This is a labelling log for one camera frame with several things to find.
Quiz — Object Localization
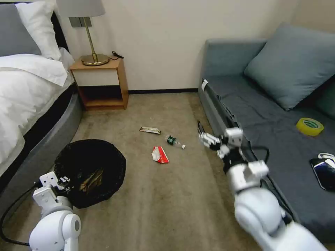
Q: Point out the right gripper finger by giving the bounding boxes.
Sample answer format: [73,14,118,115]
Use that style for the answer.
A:
[196,120,222,150]
[216,144,231,159]

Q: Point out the brown wrapper trash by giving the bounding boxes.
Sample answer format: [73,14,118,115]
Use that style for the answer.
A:
[79,168,104,194]

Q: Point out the black round trash bin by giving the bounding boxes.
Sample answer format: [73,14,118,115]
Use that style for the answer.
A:
[54,140,127,209]

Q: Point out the clear plastic bottle green label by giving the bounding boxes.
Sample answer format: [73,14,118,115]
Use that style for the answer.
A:
[165,134,187,150]

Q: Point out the blue-grey sofa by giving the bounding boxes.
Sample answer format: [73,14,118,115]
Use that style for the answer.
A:
[197,22,335,237]

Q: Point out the red white crumpled carton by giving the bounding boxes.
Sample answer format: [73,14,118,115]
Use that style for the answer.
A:
[151,146,170,165]

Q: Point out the brown snack wrapper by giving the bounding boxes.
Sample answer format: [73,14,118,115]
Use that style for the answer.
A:
[139,126,162,135]

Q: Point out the yellow tape roll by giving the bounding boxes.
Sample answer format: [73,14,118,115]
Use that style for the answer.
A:
[296,117,325,137]

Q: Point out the white duvet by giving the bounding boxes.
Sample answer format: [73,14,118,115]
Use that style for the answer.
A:
[0,53,77,180]

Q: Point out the black smartphone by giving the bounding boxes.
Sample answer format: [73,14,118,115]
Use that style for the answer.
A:
[309,157,335,191]

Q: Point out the wooden nightstand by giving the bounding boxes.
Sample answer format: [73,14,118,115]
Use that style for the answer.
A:
[69,58,129,111]

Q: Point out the blue-grey cushion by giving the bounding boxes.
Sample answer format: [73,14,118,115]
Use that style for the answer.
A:
[244,23,335,112]

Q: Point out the brass table lamp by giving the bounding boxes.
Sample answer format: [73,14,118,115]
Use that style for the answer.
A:
[56,0,110,67]

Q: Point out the black headboard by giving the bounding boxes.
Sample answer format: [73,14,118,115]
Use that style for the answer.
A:
[51,10,70,53]

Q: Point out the grey pillow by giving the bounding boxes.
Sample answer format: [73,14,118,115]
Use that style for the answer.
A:
[0,3,42,57]

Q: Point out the white pillow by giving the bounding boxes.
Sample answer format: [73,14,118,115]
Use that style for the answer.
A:
[15,2,76,69]

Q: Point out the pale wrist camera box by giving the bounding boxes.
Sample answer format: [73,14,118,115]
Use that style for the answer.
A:
[224,127,244,147]

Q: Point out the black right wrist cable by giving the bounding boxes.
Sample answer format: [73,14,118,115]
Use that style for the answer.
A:
[245,146,270,189]

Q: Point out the grey bed frame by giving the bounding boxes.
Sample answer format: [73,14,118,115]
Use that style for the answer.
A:
[0,88,83,203]

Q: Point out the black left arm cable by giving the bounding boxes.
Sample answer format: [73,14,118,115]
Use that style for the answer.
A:
[0,182,44,247]

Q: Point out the grey wall switch panel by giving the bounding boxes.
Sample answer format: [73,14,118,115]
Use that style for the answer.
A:
[69,16,93,28]

